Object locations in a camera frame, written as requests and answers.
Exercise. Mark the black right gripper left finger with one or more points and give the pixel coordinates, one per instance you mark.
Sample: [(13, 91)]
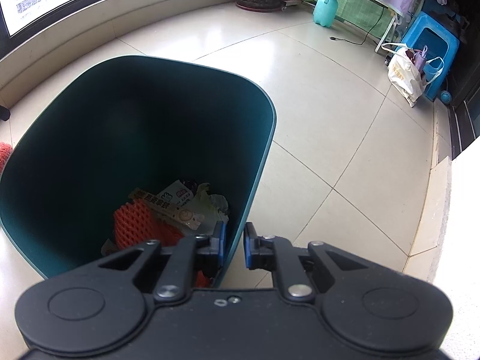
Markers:
[(169, 273)]

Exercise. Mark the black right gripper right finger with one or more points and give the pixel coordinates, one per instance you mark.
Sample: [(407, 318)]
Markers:
[(298, 274)]

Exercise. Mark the dark teal trash bin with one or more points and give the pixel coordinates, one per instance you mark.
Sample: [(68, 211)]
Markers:
[(131, 122)]

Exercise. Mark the beige printed snack wrapper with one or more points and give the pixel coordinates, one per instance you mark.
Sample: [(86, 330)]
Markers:
[(179, 214)]

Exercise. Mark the red foam fruit net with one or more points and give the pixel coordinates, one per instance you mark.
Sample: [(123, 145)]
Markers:
[(135, 222)]

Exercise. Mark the white crumpled plastic wrapper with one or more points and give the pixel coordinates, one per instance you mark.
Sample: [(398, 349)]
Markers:
[(213, 207)]

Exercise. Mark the white green printed box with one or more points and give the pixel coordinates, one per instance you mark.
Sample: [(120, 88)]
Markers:
[(177, 193)]

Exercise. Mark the red knitted item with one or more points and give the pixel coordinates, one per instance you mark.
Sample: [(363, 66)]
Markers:
[(5, 153)]

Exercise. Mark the white tote bag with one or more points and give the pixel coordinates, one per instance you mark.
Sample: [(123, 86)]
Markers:
[(410, 71)]

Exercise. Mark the small blue ball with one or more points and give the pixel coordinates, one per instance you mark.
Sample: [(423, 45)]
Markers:
[(445, 97)]

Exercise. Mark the teal spray bottle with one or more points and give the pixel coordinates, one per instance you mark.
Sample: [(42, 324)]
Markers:
[(324, 12)]

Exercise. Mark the blue plastic stool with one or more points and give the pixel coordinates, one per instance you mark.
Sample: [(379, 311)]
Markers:
[(442, 47)]

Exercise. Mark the white drying rack frame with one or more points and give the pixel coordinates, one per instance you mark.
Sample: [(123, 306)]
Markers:
[(376, 19)]

